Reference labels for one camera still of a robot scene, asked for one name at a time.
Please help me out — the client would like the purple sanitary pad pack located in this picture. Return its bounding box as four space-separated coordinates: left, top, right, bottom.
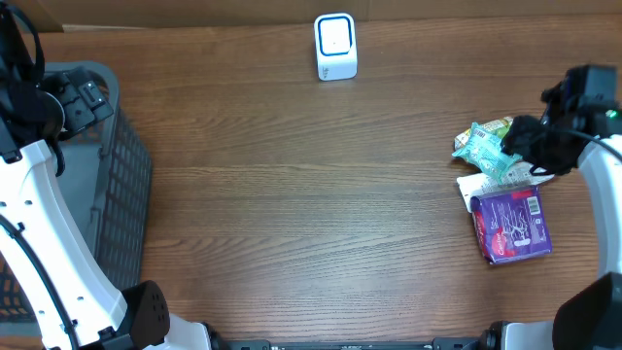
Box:
469 186 553 265

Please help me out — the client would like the white barcode scanner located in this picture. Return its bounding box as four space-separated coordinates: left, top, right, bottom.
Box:
314 13 358 82

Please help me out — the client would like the grey plastic mesh basket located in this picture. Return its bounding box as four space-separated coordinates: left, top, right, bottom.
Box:
0 61 154 336

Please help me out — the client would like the mint green wipes packet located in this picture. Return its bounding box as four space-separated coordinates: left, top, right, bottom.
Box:
452 122 522 183

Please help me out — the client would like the white packet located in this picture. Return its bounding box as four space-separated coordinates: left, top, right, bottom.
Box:
456 161 554 213

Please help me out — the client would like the yellow green snack packet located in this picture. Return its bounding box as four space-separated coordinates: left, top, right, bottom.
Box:
454 117 513 151

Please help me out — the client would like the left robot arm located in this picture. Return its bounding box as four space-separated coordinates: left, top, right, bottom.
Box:
1 4 219 350

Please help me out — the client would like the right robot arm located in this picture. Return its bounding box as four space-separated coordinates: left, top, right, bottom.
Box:
480 64 621 350

